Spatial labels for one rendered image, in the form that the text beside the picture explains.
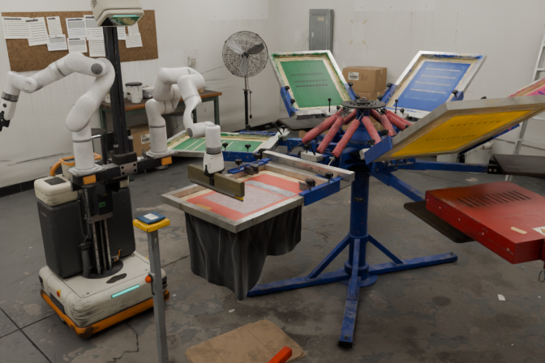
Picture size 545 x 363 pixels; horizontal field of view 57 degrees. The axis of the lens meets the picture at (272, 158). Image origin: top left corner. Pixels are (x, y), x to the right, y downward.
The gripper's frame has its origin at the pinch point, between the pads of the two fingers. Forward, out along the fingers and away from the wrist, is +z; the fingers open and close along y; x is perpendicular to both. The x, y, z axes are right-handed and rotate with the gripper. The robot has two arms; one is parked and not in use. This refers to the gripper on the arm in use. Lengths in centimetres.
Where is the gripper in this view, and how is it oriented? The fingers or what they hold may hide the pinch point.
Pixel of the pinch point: (214, 181)
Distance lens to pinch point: 252.5
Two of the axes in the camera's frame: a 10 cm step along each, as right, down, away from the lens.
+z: 0.0, 9.5, 3.0
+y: -6.9, 2.2, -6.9
